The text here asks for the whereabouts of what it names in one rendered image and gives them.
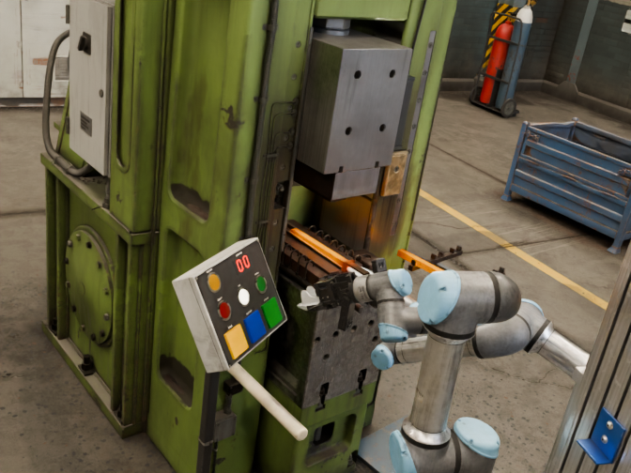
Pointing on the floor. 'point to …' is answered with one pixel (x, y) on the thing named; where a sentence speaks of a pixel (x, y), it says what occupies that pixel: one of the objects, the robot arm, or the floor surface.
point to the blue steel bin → (576, 175)
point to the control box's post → (207, 420)
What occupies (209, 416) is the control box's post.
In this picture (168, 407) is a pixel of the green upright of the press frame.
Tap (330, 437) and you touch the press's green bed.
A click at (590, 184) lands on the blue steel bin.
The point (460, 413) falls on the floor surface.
